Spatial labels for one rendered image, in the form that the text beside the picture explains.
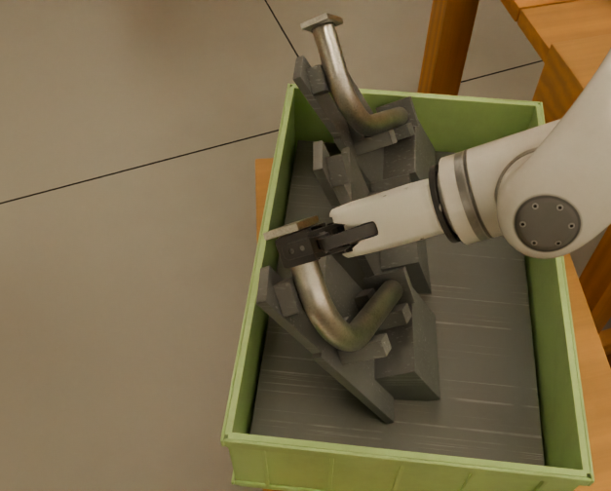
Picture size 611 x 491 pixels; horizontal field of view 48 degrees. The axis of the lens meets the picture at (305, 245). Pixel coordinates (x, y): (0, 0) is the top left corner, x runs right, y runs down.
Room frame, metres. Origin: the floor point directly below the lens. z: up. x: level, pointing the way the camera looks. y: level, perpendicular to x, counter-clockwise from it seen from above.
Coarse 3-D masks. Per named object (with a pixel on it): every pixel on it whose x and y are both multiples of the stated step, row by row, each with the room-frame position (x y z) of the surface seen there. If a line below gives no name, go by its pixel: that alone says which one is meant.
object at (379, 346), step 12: (372, 288) 0.50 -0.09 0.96; (360, 300) 0.48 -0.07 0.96; (396, 312) 0.46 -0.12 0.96; (408, 312) 0.47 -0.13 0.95; (384, 324) 0.45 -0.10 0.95; (396, 324) 0.45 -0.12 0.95; (372, 336) 0.40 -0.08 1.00; (384, 336) 0.39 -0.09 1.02; (372, 348) 0.38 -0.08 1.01; (384, 348) 0.38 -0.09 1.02; (348, 360) 0.38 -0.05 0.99; (360, 360) 0.37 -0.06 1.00
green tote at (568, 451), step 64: (320, 128) 0.88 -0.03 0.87; (448, 128) 0.86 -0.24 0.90; (512, 128) 0.85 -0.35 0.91; (256, 256) 0.55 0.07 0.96; (256, 320) 0.47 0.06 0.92; (256, 384) 0.43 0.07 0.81; (576, 384) 0.36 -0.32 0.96; (256, 448) 0.29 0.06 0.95; (320, 448) 0.28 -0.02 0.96; (576, 448) 0.29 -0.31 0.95
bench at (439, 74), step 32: (448, 0) 1.54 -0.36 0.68; (512, 0) 1.26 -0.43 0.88; (544, 0) 1.25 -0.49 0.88; (576, 0) 1.26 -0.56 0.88; (608, 0) 1.25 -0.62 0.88; (448, 32) 1.55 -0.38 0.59; (544, 32) 1.15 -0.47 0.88; (576, 32) 1.15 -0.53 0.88; (608, 32) 1.15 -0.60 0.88; (448, 64) 1.55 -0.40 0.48
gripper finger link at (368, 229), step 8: (368, 224) 0.39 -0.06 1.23; (344, 232) 0.39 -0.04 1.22; (352, 232) 0.39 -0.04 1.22; (360, 232) 0.39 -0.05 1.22; (368, 232) 0.39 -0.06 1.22; (376, 232) 0.39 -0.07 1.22; (320, 240) 0.38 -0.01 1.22; (328, 240) 0.38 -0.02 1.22; (336, 240) 0.38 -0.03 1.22; (344, 240) 0.38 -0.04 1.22; (352, 240) 0.38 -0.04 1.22; (328, 248) 0.37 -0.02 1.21
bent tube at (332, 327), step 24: (312, 216) 0.45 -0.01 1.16; (312, 264) 0.40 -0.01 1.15; (312, 288) 0.38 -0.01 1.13; (384, 288) 0.49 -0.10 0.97; (312, 312) 0.37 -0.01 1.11; (336, 312) 0.37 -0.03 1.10; (360, 312) 0.43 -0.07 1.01; (384, 312) 0.44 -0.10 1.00; (336, 336) 0.36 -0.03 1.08; (360, 336) 0.37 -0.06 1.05
